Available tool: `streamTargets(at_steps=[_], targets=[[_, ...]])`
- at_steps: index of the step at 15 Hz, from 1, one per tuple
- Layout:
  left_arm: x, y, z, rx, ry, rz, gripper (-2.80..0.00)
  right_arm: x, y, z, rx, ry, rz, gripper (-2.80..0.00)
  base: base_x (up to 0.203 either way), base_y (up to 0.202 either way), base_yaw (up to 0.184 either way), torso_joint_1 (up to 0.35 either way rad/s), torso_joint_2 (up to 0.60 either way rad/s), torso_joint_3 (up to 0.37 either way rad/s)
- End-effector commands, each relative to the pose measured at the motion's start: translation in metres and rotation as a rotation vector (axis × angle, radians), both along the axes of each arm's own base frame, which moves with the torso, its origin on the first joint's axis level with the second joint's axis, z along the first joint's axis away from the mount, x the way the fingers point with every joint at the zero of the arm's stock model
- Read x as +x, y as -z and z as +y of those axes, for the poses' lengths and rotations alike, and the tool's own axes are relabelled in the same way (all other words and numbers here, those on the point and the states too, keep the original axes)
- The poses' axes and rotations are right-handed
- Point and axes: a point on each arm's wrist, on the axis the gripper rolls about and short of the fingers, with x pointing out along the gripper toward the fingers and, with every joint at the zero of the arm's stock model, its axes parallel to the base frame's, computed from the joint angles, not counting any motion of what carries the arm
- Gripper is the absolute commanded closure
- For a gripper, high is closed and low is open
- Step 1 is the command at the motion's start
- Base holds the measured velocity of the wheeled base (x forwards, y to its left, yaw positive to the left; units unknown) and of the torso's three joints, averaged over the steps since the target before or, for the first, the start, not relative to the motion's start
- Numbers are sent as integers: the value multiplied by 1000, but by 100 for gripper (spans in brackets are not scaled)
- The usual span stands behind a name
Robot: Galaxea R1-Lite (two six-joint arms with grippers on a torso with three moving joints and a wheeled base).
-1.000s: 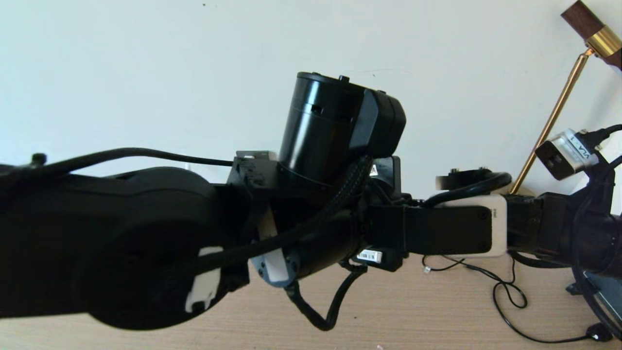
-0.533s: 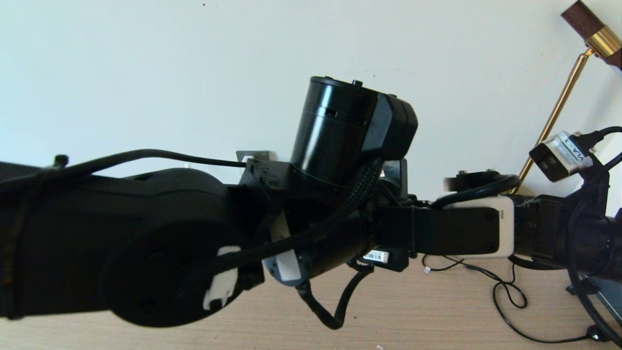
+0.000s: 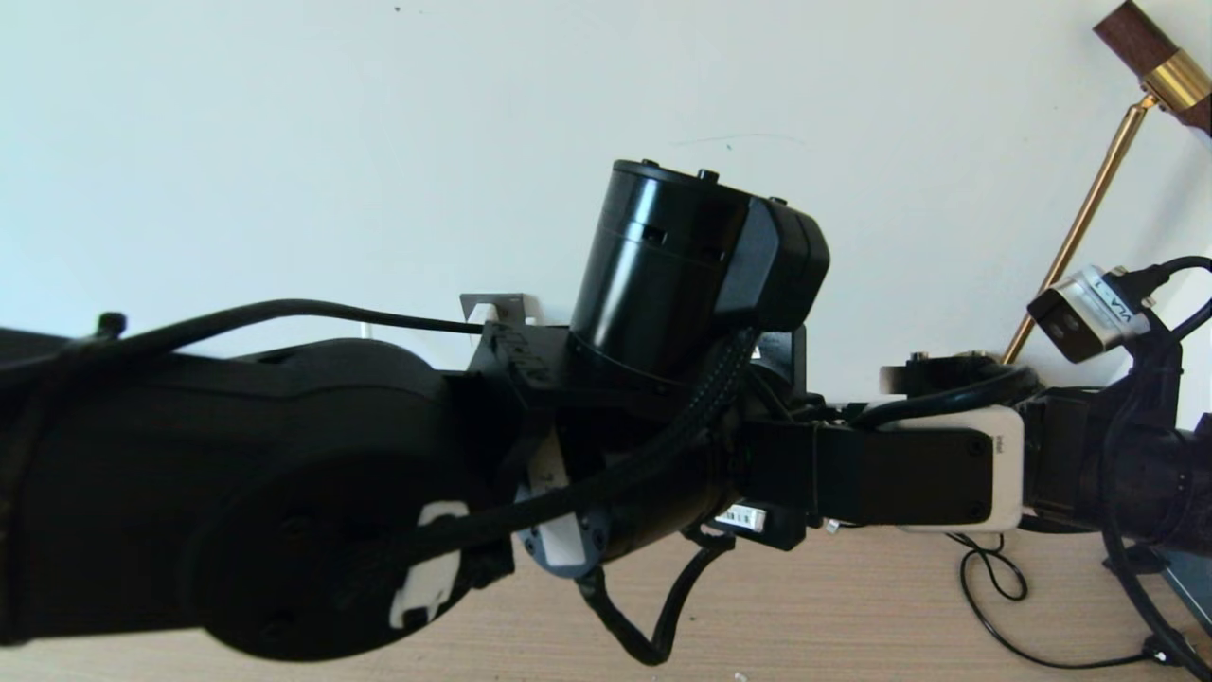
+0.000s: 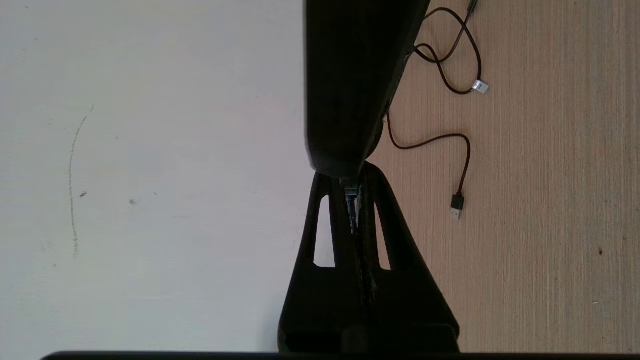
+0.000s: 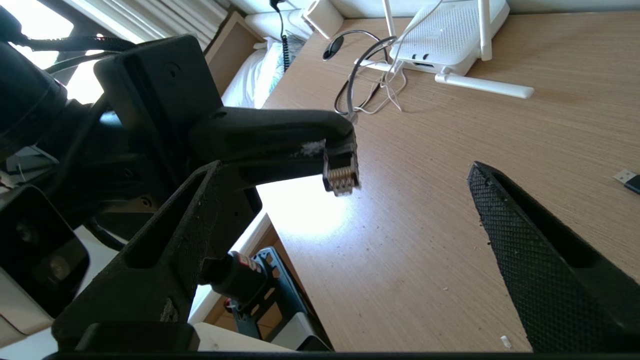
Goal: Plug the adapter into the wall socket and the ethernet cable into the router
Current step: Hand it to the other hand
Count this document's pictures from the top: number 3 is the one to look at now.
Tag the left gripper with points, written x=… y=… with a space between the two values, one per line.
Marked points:
x=776 y=474

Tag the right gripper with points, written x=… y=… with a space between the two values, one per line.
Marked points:
x=1065 y=459

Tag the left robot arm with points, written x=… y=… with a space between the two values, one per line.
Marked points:
x=237 y=493

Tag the dark framed board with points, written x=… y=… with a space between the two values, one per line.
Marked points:
x=1195 y=587

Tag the brass desk lamp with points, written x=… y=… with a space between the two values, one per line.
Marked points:
x=1089 y=208

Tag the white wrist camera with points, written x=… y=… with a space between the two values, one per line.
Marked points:
x=947 y=474

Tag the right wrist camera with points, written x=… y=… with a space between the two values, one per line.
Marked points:
x=1098 y=317

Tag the grey wall socket plate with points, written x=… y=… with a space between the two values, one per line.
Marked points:
x=511 y=305

